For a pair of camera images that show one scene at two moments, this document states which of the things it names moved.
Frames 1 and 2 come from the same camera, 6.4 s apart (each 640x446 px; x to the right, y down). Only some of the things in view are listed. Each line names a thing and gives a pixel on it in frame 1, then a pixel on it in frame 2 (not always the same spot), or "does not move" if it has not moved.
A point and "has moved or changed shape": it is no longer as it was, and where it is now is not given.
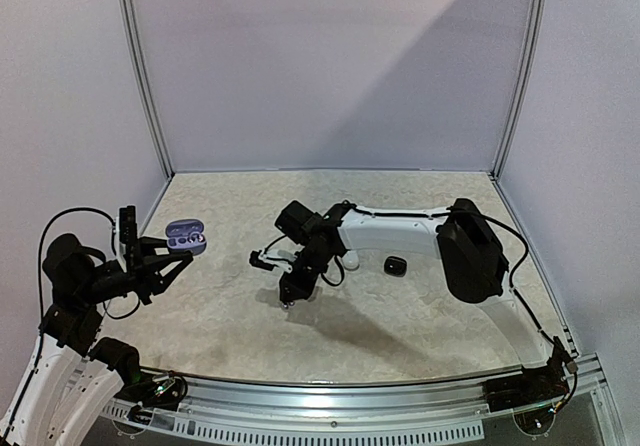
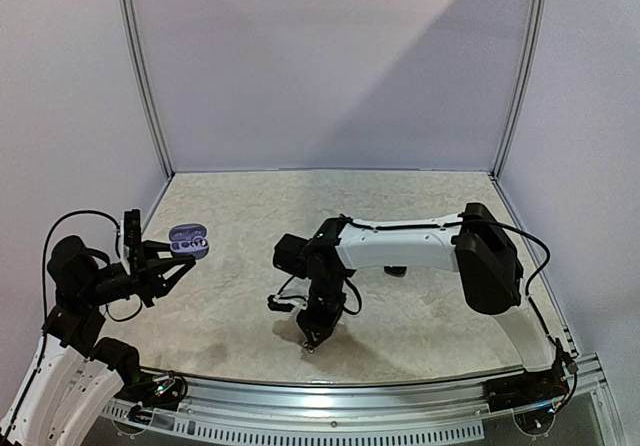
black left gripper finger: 153,247 does not move
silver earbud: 199,237 has moved or changed shape
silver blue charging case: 178,232 has moved or changed shape
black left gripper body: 136,275 does not move
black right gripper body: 298,285 → 319,319
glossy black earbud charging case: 395,266 does not move
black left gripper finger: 165,277 does not move
